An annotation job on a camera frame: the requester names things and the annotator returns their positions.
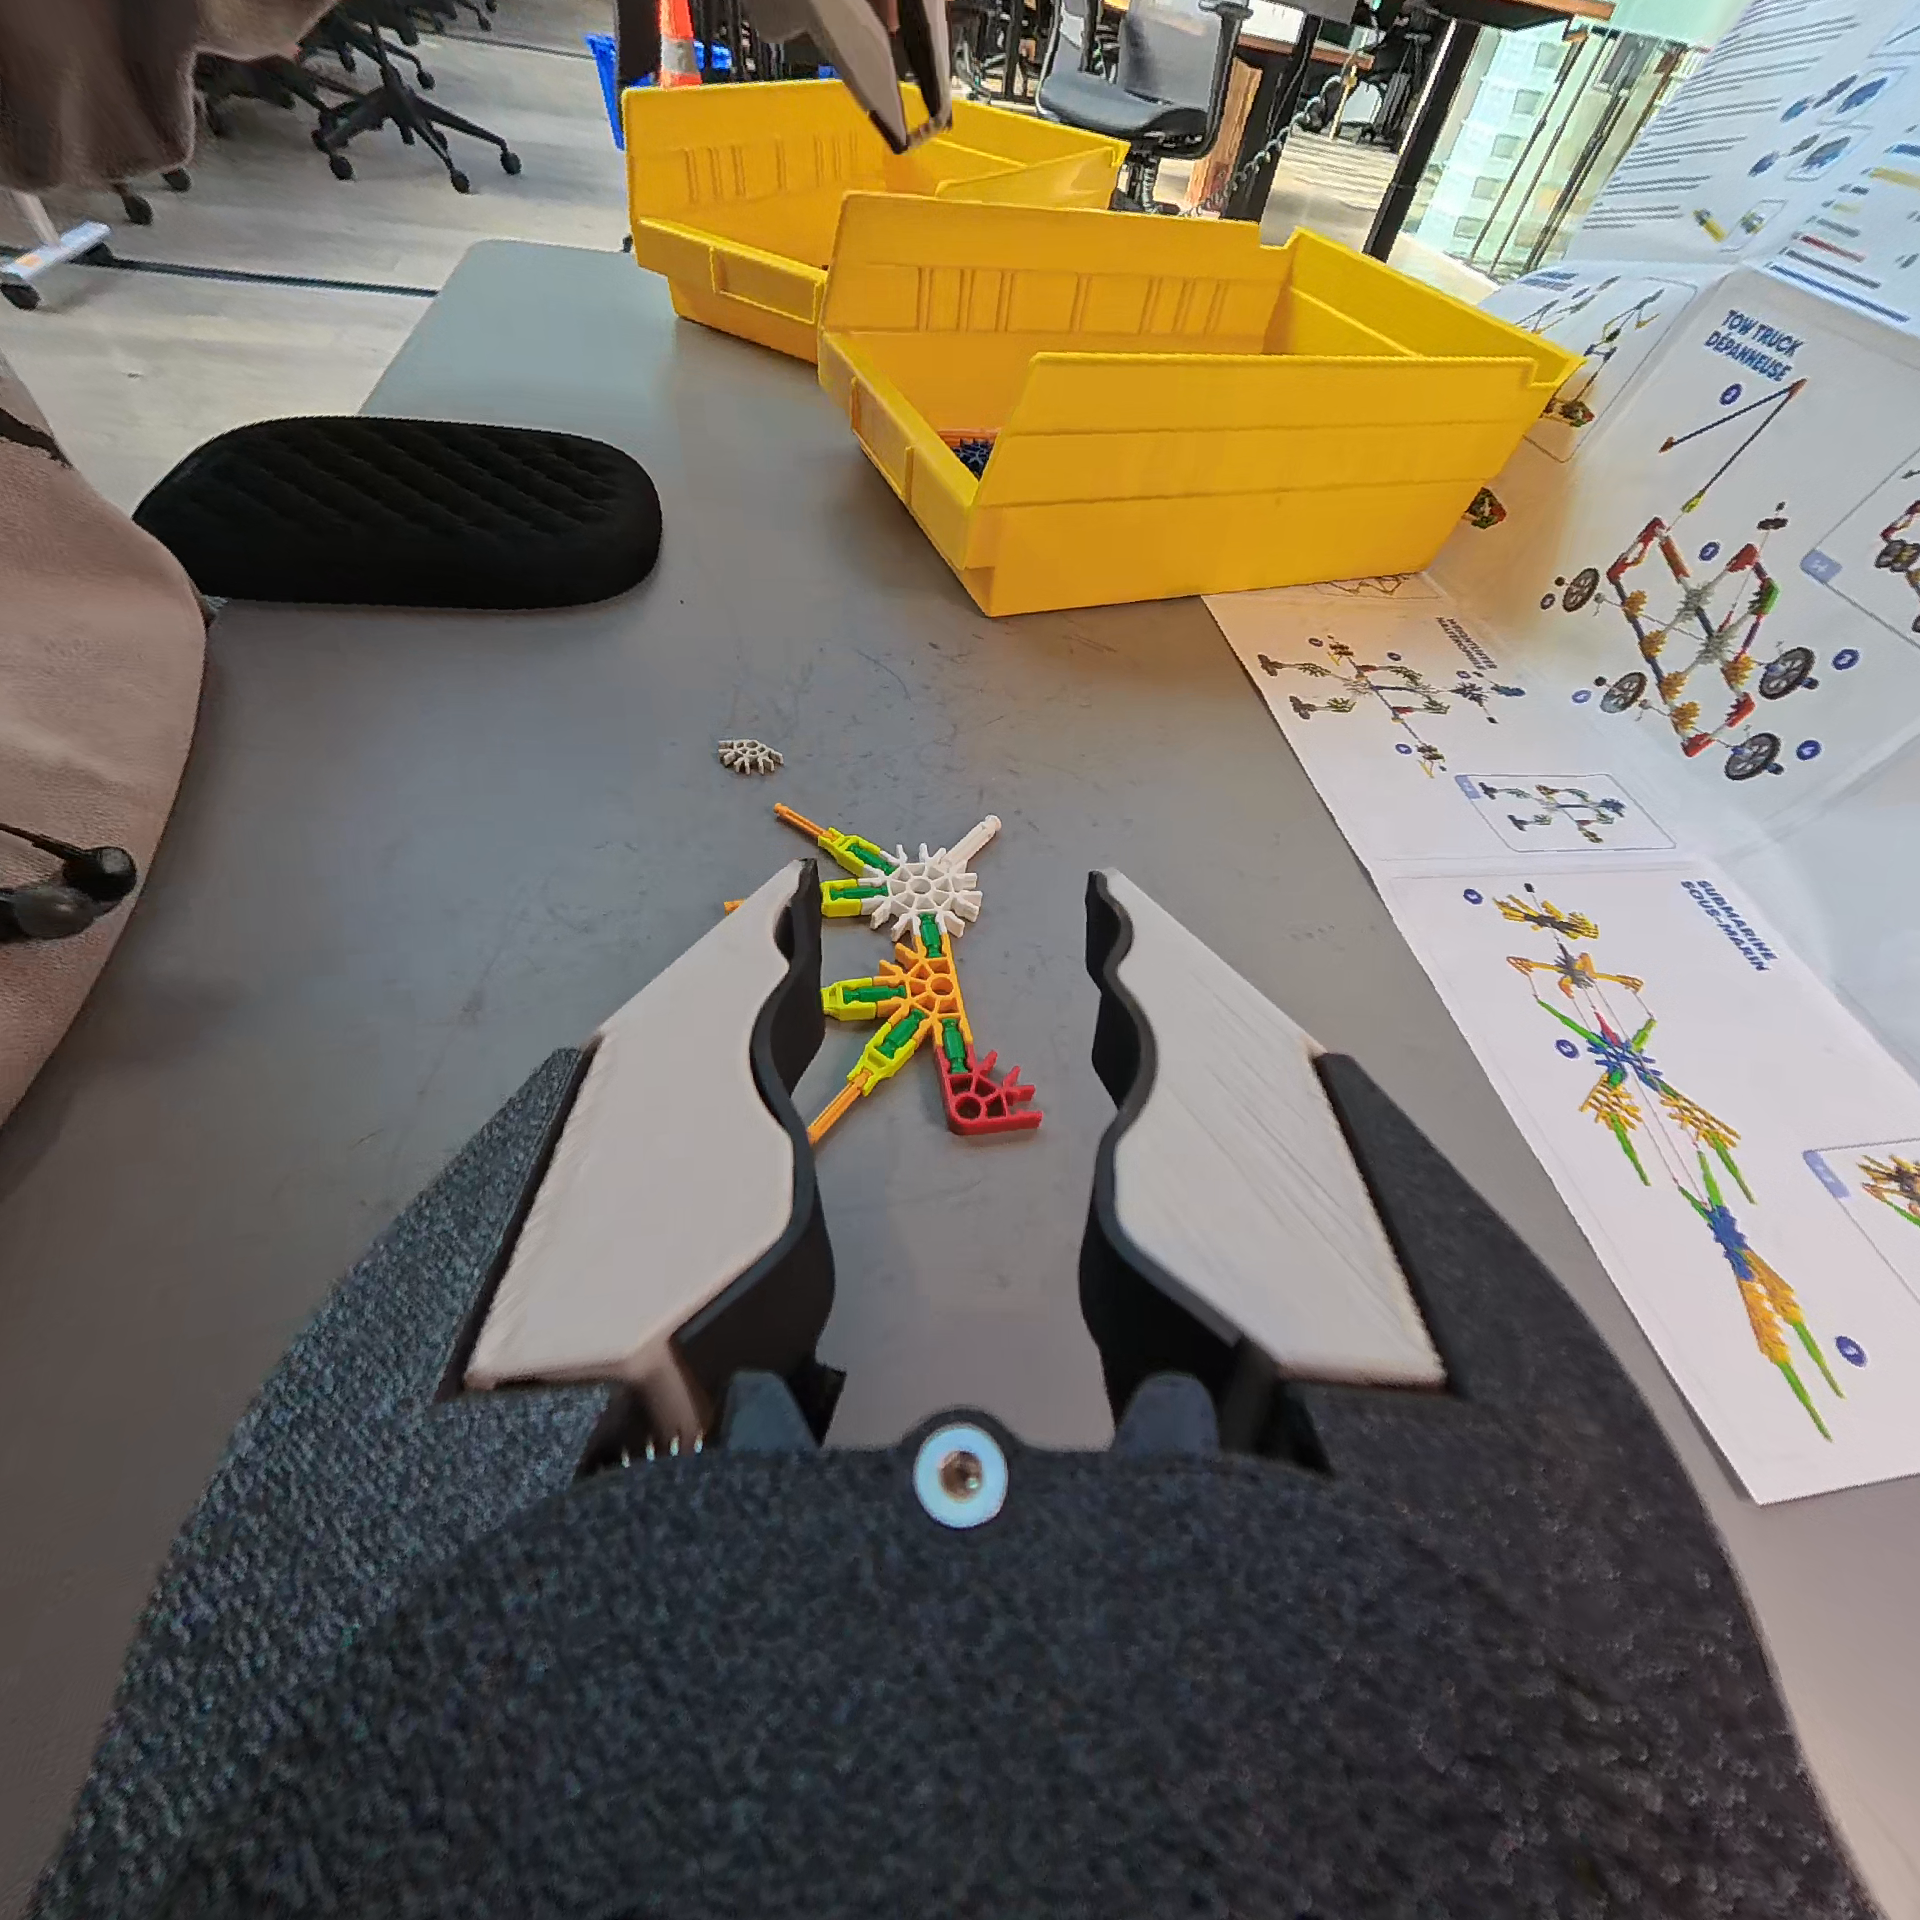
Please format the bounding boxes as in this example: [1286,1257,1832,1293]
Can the black wired earphones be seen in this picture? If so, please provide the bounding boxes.
[0,824,139,945]

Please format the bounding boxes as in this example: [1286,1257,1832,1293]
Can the black-legged office desk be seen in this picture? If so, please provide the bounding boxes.
[1236,0,1618,269]

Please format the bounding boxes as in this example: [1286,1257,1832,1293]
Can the black mesh wrist rest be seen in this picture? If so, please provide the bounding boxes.
[132,417,666,612]

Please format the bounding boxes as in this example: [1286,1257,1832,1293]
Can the blue plastic bin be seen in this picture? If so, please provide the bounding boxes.
[586,32,735,154]

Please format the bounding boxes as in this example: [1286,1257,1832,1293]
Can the beige jacket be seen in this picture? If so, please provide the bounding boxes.
[0,353,208,1128]

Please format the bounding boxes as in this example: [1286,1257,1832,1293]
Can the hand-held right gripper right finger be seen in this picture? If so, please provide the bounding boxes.
[1078,866,1450,1454]

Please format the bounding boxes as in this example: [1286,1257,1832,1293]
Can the black office chair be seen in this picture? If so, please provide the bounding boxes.
[1035,0,1250,213]
[195,0,522,196]

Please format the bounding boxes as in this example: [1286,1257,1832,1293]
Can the grey desk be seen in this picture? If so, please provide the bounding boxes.
[0,241,1920,1920]

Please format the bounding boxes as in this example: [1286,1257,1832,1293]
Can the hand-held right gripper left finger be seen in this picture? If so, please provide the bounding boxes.
[462,861,837,1449]

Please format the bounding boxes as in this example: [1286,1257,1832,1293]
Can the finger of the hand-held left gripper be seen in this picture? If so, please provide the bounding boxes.
[816,0,922,154]
[901,0,956,145]

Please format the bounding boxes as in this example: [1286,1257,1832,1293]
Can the yellow plastic bin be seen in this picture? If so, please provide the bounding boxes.
[619,75,1131,366]
[816,192,1586,619]

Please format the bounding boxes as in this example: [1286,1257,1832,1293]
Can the white folded instruction sheet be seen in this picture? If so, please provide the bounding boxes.
[1199,0,1920,1506]

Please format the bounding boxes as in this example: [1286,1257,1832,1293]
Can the colourful construction toy model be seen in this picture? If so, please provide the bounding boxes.
[724,802,1039,1150]

